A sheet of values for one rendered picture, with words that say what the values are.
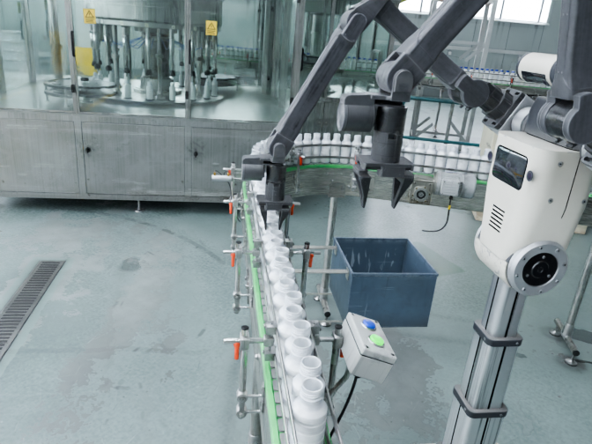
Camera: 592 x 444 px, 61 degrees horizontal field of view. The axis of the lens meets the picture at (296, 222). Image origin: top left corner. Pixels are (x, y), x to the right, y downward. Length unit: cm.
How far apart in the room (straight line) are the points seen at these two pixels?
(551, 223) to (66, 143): 403
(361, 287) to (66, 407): 155
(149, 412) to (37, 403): 52
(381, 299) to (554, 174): 77
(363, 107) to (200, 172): 373
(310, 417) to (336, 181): 215
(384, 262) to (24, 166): 355
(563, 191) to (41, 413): 229
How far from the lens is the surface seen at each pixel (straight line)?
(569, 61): 111
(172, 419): 253
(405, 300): 184
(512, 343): 158
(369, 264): 208
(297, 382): 94
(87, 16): 457
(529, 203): 133
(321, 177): 288
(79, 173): 477
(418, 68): 95
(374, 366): 108
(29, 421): 266
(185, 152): 456
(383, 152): 97
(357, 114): 93
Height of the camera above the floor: 172
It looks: 21 degrees down
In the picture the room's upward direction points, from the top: 5 degrees clockwise
